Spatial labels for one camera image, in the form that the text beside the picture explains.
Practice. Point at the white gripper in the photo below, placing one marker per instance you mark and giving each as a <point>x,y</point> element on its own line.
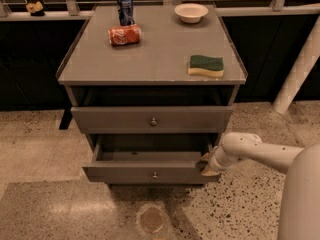
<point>214,163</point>

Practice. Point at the grey drawer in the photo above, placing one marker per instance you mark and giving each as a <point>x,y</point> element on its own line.
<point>150,159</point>
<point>148,119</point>

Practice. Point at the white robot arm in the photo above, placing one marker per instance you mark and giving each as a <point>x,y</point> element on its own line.
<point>300,206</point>

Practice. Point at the grey drawer cabinet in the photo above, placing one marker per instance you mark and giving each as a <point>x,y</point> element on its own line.
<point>153,72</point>

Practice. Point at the grey top drawer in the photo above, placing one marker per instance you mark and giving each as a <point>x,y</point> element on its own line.
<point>148,119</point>

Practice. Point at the green yellow sponge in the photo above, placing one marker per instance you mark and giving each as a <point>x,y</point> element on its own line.
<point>206,66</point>

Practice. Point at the white diagonal pole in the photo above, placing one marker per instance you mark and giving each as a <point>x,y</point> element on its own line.
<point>300,70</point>

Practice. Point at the white bowl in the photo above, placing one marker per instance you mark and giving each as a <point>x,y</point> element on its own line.
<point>190,12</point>

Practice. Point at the orange soda can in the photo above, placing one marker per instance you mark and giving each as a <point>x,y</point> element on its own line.
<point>124,35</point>

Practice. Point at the blue soda can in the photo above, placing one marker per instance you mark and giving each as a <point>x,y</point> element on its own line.
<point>125,12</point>

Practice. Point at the metal window railing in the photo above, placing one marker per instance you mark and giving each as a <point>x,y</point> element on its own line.
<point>73,7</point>

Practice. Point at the small object on ledge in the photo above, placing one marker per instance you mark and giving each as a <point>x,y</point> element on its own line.
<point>35,8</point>

